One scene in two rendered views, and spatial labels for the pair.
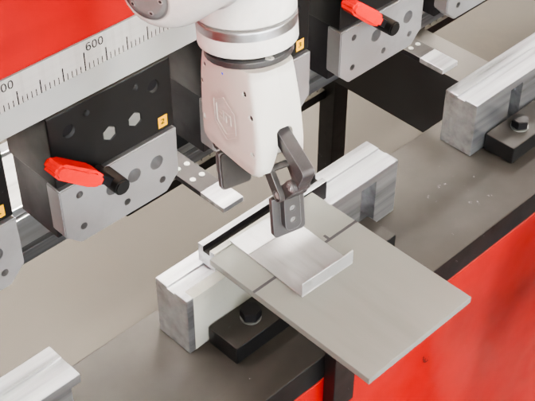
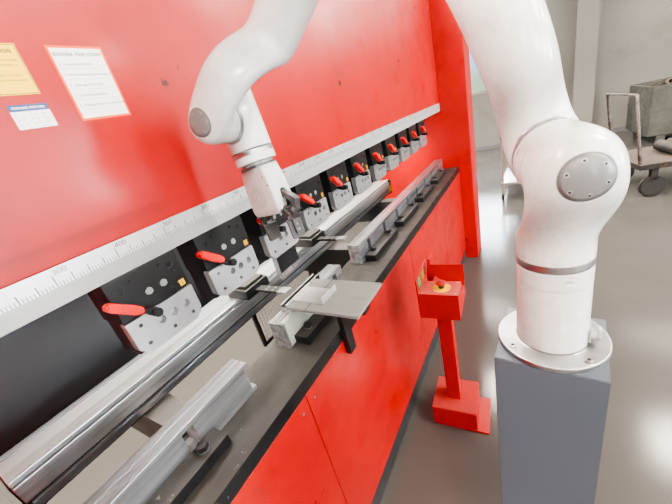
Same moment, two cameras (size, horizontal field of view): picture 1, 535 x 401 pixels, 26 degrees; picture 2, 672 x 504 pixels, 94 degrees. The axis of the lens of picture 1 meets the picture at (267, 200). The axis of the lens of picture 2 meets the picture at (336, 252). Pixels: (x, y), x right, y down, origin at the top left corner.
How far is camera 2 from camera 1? 0.50 m
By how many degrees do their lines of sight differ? 21
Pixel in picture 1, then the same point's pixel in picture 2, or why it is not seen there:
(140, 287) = not seen: hidden behind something
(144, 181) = (246, 268)
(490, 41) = not seen: hidden behind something
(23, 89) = (177, 224)
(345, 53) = (307, 219)
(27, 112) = (182, 235)
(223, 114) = (257, 196)
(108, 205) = (233, 278)
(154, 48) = (232, 211)
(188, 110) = (257, 246)
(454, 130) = (354, 257)
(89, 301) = not seen: hidden behind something
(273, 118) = (276, 183)
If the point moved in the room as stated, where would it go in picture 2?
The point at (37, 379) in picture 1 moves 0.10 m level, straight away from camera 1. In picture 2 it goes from (228, 371) to (219, 353)
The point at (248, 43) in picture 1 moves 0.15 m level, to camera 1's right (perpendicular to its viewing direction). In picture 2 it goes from (255, 153) to (328, 132)
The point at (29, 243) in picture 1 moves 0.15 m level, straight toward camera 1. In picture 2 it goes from (220, 336) to (230, 358)
